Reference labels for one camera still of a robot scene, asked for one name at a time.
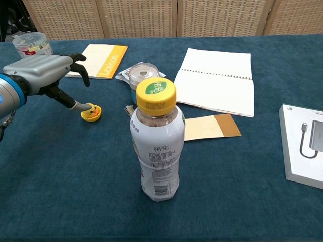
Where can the left silver and black robot hand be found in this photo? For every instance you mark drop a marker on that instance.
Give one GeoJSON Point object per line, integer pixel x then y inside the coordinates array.
{"type": "Point", "coordinates": [40, 70]}

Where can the yellow rubber duck toy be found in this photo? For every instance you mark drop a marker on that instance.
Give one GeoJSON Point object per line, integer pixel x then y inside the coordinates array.
{"type": "Point", "coordinates": [94, 112]}

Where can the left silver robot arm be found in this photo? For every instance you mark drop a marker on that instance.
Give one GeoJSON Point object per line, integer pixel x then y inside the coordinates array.
{"type": "Point", "coordinates": [10, 98]}

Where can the yellow silicone cupcake mould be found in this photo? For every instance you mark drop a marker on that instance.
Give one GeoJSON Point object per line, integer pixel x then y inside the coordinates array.
{"type": "Point", "coordinates": [90, 120]}

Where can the clear plastic jar of clips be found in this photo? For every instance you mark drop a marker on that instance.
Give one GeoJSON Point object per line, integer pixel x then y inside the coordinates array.
{"type": "Point", "coordinates": [30, 43]}

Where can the dark background equipment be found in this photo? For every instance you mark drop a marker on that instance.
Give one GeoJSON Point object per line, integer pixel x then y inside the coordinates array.
{"type": "Point", "coordinates": [12, 17]}

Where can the cream and yellow Lexicon notebook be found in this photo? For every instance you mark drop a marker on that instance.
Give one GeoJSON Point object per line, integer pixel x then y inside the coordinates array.
{"type": "Point", "coordinates": [108, 60]}

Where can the teal velvet tablecloth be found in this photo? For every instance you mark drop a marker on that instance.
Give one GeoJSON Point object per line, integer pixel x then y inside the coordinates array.
{"type": "Point", "coordinates": [75, 176]}

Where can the woven wicker folding screen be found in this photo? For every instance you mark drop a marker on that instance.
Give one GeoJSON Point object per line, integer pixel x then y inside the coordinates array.
{"type": "Point", "coordinates": [141, 17]}

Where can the white-label bottle with yellow cap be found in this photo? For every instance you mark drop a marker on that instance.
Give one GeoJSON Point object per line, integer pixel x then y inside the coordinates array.
{"type": "Point", "coordinates": [157, 141]}

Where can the tan and brown paper card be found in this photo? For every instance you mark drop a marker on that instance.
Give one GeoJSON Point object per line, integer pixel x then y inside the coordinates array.
{"type": "Point", "coordinates": [204, 128]}

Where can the open white spiral notebook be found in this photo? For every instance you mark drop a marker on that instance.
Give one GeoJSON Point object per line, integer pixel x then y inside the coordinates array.
{"type": "Point", "coordinates": [217, 85]}

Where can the white USB hub box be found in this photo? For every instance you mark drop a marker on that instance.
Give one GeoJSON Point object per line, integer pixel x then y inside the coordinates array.
{"type": "Point", "coordinates": [300, 146]}

